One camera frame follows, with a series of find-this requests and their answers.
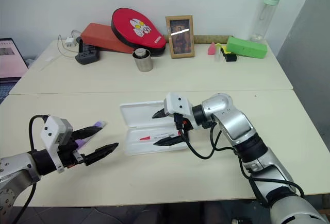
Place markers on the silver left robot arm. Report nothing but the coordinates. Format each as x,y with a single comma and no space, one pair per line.
15,166

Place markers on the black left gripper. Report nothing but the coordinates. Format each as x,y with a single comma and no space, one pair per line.
69,154

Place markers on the pink triangular eraser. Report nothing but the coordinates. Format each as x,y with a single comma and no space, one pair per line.
212,50

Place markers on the red paddle case cartoon print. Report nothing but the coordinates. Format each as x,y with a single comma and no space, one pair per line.
129,25

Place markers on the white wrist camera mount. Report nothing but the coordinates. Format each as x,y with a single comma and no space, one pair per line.
51,131
178,103

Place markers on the green foam block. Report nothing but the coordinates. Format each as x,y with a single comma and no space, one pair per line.
245,47

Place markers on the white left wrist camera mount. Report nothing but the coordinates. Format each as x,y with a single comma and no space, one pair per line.
51,131

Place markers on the dark grey power strip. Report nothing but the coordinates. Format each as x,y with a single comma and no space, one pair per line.
87,56

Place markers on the yellow small object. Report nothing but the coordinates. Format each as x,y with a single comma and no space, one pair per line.
224,50

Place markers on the clear bottle green lid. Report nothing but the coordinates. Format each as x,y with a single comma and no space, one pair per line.
265,15

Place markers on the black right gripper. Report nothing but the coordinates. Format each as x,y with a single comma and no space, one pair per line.
181,124

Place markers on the red rectangular box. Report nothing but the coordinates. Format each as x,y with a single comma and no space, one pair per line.
98,34

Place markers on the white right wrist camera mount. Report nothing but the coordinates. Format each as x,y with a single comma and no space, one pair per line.
178,103

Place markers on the purple marker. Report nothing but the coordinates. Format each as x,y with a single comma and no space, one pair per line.
99,124

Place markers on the white plastic pencil case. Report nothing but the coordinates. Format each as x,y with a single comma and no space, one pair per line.
139,121

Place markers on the stainless steel cup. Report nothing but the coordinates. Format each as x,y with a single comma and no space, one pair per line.
143,62

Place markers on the wooden photo frame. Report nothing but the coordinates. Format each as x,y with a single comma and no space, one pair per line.
180,36

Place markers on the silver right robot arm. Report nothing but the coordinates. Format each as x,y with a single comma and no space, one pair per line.
232,121

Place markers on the red capped white marker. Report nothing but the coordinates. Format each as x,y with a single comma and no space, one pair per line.
145,138

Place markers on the small clear plastic tube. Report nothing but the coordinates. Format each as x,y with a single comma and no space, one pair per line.
217,55

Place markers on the white charger plug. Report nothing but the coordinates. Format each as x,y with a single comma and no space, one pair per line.
71,42

